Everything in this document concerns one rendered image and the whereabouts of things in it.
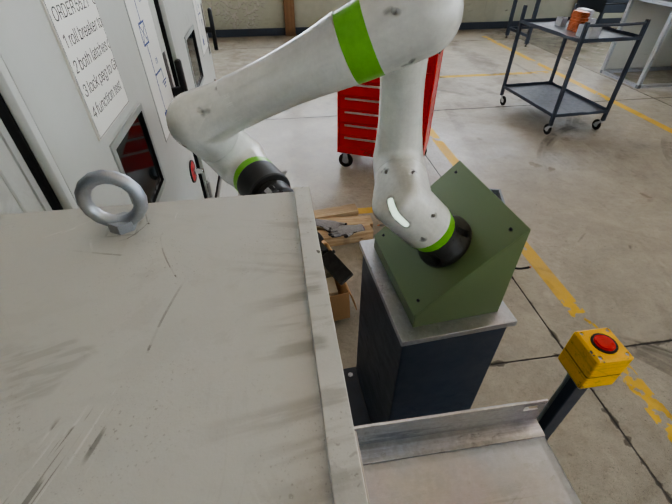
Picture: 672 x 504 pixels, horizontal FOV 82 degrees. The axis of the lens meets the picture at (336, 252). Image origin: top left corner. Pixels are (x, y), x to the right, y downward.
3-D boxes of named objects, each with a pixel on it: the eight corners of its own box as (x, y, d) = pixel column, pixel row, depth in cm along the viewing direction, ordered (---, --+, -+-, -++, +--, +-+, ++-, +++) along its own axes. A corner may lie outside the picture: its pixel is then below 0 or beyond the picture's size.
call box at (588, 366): (589, 353, 88) (609, 325, 82) (613, 385, 82) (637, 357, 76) (556, 358, 88) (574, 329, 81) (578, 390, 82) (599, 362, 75)
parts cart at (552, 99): (600, 131, 380) (652, 17, 317) (546, 136, 370) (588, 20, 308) (544, 99, 447) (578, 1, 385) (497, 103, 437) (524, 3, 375)
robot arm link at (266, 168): (266, 148, 75) (288, 176, 83) (221, 188, 75) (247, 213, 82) (281, 162, 72) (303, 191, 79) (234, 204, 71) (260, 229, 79)
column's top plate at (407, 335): (358, 245, 129) (359, 240, 128) (448, 232, 135) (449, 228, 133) (401, 347, 98) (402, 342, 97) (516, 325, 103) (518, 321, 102)
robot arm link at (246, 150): (261, 147, 91) (228, 180, 91) (227, 110, 81) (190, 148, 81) (291, 176, 83) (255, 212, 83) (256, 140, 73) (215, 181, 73)
